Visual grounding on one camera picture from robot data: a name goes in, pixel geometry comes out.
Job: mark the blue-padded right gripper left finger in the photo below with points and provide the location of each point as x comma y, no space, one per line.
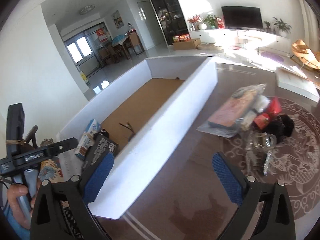
61,209

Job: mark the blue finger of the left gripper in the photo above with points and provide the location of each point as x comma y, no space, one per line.
60,147

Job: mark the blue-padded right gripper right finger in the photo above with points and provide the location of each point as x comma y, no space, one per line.
276,220

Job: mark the blue white medicine box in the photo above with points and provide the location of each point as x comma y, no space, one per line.
87,139

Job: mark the black rectangular box white text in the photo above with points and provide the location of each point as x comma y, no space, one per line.
101,145

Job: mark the red snack packet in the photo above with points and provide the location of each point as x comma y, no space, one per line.
270,113

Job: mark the person's left hand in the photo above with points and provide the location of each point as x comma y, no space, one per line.
15,191

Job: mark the black fuzzy cloth item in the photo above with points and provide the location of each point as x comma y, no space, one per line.
280,126

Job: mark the plastic bag with wooden board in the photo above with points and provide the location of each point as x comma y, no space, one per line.
237,113

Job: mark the white storage box with cork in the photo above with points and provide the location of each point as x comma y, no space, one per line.
142,158

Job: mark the white flat box on table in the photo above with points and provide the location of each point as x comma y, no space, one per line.
296,84

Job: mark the dining table with chairs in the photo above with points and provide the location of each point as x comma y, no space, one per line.
121,46

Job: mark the orange lounge chair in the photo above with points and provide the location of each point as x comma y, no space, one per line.
305,54

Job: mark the white tv cabinet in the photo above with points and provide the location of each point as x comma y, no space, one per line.
247,39

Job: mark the cardboard box on floor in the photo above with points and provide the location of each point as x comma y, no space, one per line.
187,45

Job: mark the potted green plant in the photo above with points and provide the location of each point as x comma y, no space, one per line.
283,27

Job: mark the dark glass display cabinet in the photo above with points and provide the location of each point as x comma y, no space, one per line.
171,19

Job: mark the black flat television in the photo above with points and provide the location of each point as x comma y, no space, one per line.
242,17

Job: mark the red flower vase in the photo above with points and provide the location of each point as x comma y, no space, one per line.
194,21

